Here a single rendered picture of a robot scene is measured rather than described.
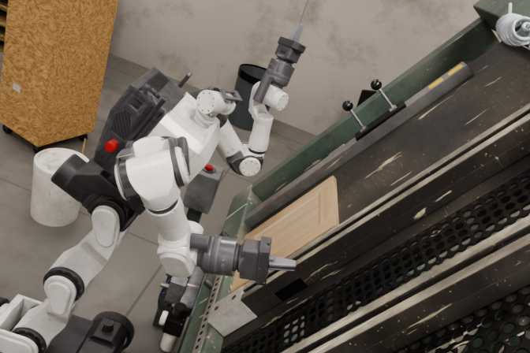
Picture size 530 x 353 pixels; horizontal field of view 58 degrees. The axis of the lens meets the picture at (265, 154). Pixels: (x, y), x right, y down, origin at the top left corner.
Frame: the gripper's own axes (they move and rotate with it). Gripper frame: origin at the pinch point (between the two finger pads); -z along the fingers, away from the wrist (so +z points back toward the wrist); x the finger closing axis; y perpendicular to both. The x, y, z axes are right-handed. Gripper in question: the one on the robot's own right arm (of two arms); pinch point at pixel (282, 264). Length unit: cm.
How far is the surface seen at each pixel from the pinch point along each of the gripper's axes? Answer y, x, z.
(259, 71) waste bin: 402, -62, 48
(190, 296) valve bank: 34, -45, 29
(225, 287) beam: 25.7, -31.6, 16.1
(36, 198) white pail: 130, -78, 141
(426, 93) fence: 64, 26, -39
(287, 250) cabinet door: 27.8, -16.2, -1.1
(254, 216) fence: 64, -29, 13
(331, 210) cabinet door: 34.1, -4.2, -12.6
